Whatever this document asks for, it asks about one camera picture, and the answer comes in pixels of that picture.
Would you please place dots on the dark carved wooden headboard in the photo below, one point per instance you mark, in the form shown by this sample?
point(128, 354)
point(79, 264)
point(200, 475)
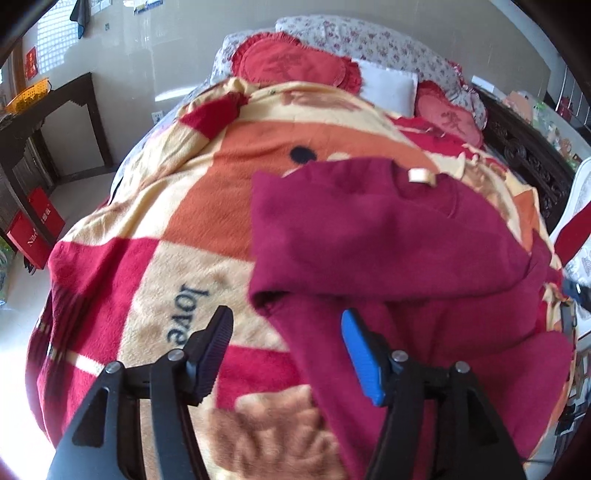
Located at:
point(521, 152)

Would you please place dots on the white pillow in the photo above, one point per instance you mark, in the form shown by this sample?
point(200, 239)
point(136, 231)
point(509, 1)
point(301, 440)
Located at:
point(388, 87)

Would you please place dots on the maroon sweater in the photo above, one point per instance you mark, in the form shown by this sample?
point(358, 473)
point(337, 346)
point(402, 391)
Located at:
point(369, 240)

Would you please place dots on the floral quilt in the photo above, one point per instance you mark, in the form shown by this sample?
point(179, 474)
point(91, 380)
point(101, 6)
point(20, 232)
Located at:
point(392, 41)

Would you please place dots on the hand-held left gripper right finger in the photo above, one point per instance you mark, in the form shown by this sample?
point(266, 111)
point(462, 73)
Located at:
point(362, 360)

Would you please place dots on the dark hanging cloth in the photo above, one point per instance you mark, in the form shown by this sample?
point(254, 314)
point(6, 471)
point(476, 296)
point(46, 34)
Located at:
point(81, 16)

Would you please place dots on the red fringed cloth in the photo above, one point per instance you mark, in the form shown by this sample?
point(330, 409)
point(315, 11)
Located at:
point(429, 138)

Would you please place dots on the yellow plastic basket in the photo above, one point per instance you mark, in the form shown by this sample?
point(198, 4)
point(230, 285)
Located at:
point(27, 94)

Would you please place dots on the red box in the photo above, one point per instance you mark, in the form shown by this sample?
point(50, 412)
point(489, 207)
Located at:
point(46, 212)
point(27, 240)

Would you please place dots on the white wall outlet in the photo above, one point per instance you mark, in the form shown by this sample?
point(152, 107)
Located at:
point(157, 117)

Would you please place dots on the red cloth strip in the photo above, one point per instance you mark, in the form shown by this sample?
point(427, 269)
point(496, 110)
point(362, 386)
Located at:
point(575, 235)

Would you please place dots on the red wall sign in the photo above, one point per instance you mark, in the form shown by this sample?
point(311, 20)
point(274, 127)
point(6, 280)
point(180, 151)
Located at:
point(31, 62)

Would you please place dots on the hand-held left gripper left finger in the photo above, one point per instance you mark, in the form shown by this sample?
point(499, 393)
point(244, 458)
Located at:
point(214, 350)

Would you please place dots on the dark wooden table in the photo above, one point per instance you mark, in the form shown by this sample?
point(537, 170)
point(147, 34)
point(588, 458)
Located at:
point(60, 97)

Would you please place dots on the printed checkered blanket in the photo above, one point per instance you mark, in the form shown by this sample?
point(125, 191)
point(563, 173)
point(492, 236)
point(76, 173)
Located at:
point(152, 277)

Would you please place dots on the red round fringed cushion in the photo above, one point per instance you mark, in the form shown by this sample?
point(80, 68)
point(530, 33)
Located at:
point(295, 62)

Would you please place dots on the red heart-shaped cushion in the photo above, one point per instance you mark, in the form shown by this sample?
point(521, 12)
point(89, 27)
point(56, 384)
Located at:
point(445, 115)

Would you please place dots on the white wall paper sheet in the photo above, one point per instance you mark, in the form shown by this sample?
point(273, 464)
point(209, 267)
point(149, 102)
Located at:
point(100, 5)

